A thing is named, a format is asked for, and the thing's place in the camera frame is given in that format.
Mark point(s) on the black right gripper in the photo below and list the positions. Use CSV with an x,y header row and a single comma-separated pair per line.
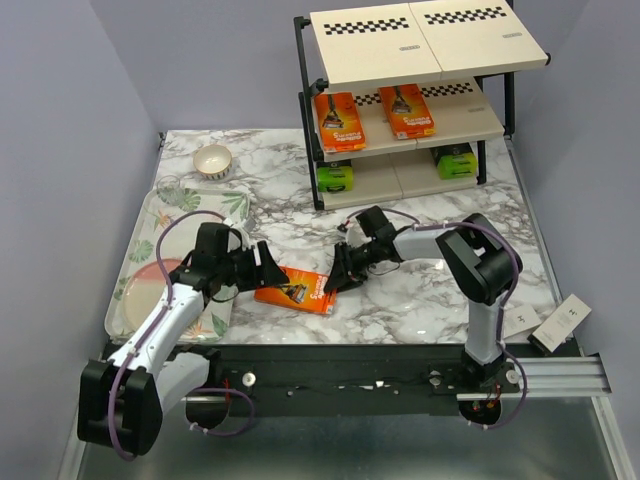
x,y
341,268

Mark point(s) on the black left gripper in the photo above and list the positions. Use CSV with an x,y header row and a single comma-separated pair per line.
x,y
268,273

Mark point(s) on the orange Gillette Fusion5 box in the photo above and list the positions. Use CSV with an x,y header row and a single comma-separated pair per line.
x,y
304,292

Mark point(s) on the black green razor box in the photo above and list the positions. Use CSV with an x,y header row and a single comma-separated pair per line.
x,y
334,177
455,161

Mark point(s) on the beige black three-tier shelf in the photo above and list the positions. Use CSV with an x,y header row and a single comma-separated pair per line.
x,y
464,56

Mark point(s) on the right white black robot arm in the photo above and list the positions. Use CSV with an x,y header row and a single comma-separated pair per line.
x,y
484,266

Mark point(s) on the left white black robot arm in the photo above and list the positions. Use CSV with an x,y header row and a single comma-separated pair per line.
x,y
123,399

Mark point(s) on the white leaf-print tray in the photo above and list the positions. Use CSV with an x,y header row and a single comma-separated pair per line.
x,y
155,216

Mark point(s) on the white bowl orange rim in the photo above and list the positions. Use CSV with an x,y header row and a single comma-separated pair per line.
x,y
213,162

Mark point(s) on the pink white plate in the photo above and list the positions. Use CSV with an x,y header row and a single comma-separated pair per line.
x,y
141,294

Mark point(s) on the clear drinking glass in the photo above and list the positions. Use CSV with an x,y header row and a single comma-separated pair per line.
x,y
169,190

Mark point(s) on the white paper card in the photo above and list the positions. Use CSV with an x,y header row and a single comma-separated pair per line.
x,y
520,319

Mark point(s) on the white black small box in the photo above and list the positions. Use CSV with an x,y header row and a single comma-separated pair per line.
x,y
560,325

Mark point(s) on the aluminium black mounting rail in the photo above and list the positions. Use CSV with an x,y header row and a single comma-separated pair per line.
x,y
352,380

